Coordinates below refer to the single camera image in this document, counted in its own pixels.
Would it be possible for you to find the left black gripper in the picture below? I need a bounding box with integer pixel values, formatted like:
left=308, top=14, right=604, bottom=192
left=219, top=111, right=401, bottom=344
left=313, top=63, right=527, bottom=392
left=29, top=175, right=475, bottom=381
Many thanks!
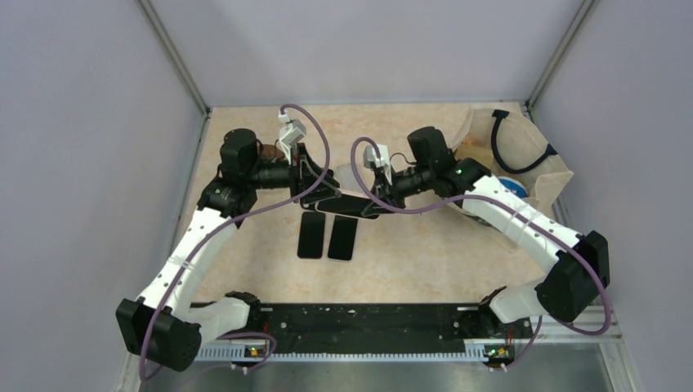
left=247, top=142, right=342, bottom=203

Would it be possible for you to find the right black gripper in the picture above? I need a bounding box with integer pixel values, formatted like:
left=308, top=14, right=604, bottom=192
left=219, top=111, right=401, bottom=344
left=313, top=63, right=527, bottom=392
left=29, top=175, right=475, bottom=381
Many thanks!
left=363, top=163, right=435, bottom=214

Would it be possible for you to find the white cased phone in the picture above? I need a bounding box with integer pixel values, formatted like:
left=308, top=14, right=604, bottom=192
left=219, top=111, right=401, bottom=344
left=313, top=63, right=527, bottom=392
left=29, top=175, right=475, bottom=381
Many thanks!
left=315, top=194, right=380, bottom=220

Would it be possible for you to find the white phone case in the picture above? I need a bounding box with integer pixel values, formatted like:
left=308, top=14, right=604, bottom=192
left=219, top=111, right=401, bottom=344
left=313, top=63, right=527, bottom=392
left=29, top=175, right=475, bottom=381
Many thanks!
left=335, top=163, right=364, bottom=197

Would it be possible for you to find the black smartphone silver edge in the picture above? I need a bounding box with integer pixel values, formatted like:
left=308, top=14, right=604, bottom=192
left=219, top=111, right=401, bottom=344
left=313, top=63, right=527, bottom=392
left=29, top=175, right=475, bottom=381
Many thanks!
left=327, top=216, right=358, bottom=262

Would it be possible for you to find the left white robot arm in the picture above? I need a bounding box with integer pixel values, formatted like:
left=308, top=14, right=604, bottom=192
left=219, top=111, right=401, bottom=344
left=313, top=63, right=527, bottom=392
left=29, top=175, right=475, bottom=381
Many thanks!
left=116, top=124, right=329, bottom=381

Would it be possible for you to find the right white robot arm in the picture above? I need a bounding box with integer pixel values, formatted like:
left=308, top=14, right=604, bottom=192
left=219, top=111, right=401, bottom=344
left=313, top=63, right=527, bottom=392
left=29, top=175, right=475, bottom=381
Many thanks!
left=350, top=127, right=612, bottom=336

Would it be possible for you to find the white cup brown lid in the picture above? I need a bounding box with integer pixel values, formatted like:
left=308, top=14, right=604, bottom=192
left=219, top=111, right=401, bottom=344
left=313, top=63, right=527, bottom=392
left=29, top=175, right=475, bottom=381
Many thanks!
left=258, top=144, right=286, bottom=162

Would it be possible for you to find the blue white round tin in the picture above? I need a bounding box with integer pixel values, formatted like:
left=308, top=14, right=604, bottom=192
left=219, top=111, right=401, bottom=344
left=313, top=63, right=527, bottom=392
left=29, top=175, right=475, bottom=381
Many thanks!
left=498, top=176, right=529, bottom=198

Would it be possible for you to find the beige tote bag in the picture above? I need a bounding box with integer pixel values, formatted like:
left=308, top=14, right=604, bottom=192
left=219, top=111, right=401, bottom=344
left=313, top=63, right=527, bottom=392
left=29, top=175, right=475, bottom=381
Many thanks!
left=449, top=109, right=574, bottom=215

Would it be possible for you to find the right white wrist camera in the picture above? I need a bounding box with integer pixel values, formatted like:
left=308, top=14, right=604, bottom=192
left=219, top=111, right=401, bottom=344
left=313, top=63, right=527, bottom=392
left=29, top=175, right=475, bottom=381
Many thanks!
left=363, top=144, right=392, bottom=185

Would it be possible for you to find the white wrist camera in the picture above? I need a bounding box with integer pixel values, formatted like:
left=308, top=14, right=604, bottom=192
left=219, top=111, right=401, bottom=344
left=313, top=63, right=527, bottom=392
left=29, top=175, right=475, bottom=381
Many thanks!
left=278, top=112, right=307, bottom=163
left=363, top=144, right=392, bottom=185

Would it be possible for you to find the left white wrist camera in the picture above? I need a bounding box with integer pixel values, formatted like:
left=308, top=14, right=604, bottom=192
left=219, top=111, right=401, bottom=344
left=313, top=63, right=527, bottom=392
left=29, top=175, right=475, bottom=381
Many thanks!
left=278, top=112, right=307, bottom=163

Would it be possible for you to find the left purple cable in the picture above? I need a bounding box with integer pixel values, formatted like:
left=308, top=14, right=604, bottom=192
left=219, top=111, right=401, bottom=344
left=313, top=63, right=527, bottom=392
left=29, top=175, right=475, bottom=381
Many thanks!
left=138, top=104, right=331, bottom=382

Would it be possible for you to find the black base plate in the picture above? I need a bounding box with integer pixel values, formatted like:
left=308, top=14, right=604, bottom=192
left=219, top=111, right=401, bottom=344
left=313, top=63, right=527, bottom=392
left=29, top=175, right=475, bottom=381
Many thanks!
left=223, top=300, right=533, bottom=357

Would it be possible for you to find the grey slotted cable duct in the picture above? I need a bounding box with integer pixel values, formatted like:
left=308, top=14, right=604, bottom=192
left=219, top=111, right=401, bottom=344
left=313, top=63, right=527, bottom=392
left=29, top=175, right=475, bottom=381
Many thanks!
left=194, top=343, right=490, bottom=363

